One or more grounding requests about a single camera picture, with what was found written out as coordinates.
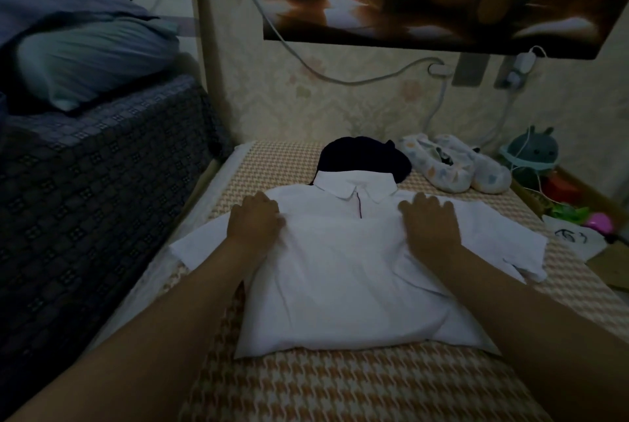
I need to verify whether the person's right forearm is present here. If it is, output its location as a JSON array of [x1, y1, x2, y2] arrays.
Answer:
[[430, 245, 629, 422]]

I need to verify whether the grey-green pillow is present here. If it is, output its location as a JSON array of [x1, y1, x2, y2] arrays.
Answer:
[[12, 19, 183, 114]]

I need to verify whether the black tree print t-shirt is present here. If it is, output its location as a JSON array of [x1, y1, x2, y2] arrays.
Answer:
[[311, 136, 414, 186]]

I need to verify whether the person's right hand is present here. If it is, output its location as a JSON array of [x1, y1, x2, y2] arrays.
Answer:
[[397, 192, 464, 259]]

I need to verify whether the white charger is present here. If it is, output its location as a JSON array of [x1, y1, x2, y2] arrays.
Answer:
[[504, 46, 540, 91]]

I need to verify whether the person's left hand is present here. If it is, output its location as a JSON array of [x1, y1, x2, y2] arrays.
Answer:
[[226, 191, 287, 253]]

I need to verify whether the long white cable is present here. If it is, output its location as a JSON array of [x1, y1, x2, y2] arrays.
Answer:
[[224, 0, 448, 86]]

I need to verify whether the thin white charger cable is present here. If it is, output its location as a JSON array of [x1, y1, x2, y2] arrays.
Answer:
[[476, 85, 527, 148]]

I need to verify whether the grey wall socket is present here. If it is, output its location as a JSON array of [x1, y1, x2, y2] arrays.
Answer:
[[451, 53, 491, 89]]

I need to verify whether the dark patterned bed cover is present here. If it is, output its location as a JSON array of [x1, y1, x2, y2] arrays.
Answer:
[[0, 73, 232, 422]]

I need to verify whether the white printed card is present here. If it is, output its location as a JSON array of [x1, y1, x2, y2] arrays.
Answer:
[[543, 215, 611, 263]]

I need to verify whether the green toy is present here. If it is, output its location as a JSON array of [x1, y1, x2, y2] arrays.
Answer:
[[545, 203, 591, 224]]

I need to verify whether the pink ball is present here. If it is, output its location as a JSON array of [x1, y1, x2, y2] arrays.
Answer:
[[582, 211, 615, 236]]

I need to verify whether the wooden bedside tray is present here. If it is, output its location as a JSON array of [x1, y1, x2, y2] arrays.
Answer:
[[511, 166, 629, 292]]

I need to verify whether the white polo shirt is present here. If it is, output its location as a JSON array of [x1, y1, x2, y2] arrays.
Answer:
[[169, 170, 550, 360]]

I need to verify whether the person's left forearm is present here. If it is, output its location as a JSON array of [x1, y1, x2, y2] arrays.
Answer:
[[10, 240, 261, 422]]

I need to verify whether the red toy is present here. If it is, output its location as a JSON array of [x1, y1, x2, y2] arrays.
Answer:
[[541, 169, 586, 204]]

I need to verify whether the teal round bunny lamp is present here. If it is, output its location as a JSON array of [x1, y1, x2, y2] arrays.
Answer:
[[501, 125, 562, 174]]

